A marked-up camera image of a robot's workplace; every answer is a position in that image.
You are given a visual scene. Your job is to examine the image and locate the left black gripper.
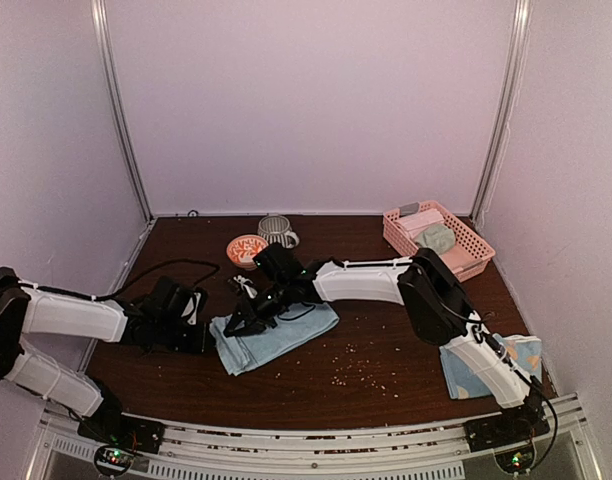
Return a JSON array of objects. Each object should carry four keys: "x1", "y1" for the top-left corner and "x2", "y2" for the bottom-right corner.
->
[{"x1": 156, "y1": 316, "x2": 215, "y2": 354}]

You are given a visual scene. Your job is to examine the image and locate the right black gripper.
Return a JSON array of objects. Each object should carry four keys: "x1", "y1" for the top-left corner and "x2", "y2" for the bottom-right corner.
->
[{"x1": 225, "y1": 279, "x2": 292, "y2": 338}]

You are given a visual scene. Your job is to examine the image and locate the light blue towel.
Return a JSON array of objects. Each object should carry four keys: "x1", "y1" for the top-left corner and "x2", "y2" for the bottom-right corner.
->
[{"x1": 209, "y1": 303, "x2": 339, "y2": 376}]

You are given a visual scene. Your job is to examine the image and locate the pink plastic basket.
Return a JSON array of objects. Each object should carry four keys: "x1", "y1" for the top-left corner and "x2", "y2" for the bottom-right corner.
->
[{"x1": 383, "y1": 201, "x2": 495, "y2": 282}]

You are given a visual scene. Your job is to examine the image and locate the blue patterned towel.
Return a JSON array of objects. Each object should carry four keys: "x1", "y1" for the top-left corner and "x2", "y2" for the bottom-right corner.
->
[{"x1": 439, "y1": 333, "x2": 542, "y2": 406}]

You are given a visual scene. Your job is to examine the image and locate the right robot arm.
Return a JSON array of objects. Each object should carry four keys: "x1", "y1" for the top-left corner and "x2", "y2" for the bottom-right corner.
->
[{"x1": 223, "y1": 243, "x2": 559, "y2": 445}]

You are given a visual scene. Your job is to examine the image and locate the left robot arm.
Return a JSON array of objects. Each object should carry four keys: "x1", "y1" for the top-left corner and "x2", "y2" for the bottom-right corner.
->
[{"x1": 0, "y1": 267, "x2": 214, "y2": 444}]

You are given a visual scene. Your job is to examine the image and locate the striped ceramic mug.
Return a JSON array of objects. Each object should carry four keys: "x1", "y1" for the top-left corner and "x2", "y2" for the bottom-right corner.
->
[{"x1": 257, "y1": 215, "x2": 300, "y2": 249}]

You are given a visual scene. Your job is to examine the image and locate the red patterned bowl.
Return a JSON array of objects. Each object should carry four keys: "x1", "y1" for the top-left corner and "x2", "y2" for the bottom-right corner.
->
[{"x1": 226, "y1": 234, "x2": 268, "y2": 271}]

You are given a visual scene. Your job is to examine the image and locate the pink folded towel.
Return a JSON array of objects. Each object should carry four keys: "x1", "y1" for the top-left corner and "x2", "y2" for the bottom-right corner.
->
[{"x1": 395, "y1": 208, "x2": 444, "y2": 235}]

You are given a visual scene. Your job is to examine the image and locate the grey green rolled towel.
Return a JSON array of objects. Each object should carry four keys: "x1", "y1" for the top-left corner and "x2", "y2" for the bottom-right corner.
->
[{"x1": 413, "y1": 224, "x2": 456, "y2": 255}]

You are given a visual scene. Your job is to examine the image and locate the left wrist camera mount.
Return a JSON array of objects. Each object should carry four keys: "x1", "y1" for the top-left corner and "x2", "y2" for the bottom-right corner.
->
[{"x1": 181, "y1": 289, "x2": 208, "y2": 325}]

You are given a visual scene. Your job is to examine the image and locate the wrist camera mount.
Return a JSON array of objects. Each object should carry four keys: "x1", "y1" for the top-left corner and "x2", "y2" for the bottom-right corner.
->
[
  {"x1": 227, "y1": 275, "x2": 258, "y2": 299},
  {"x1": 181, "y1": 289, "x2": 208, "y2": 325}
]

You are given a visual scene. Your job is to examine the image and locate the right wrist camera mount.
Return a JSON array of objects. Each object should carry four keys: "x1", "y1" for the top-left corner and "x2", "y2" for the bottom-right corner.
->
[{"x1": 227, "y1": 275, "x2": 258, "y2": 299}]

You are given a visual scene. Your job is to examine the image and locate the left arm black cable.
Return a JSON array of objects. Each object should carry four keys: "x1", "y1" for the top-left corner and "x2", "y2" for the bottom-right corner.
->
[{"x1": 93, "y1": 258, "x2": 221, "y2": 304}]

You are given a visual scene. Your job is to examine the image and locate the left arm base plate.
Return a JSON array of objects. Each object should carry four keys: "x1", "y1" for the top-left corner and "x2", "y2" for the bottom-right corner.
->
[{"x1": 76, "y1": 407, "x2": 165, "y2": 454}]

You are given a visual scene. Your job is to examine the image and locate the front aluminium rail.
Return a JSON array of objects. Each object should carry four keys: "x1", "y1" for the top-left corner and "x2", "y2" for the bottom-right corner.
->
[{"x1": 22, "y1": 395, "x2": 605, "y2": 479}]

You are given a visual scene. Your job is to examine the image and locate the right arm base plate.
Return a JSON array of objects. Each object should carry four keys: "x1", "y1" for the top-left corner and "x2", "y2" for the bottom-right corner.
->
[{"x1": 463, "y1": 413, "x2": 550, "y2": 452}]

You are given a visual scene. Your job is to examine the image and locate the left aluminium frame post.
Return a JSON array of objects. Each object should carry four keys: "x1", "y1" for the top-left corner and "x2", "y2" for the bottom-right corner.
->
[{"x1": 90, "y1": 0, "x2": 154, "y2": 223}]

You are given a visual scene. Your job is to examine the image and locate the aluminium frame post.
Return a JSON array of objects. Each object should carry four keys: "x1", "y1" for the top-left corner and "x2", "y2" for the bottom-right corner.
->
[
  {"x1": 470, "y1": 0, "x2": 532, "y2": 223},
  {"x1": 90, "y1": 0, "x2": 154, "y2": 223}
]

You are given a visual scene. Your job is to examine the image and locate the right aluminium frame post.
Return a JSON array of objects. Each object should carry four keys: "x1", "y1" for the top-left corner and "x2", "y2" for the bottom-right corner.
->
[{"x1": 470, "y1": 0, "x2": 532, "y2": 223}]

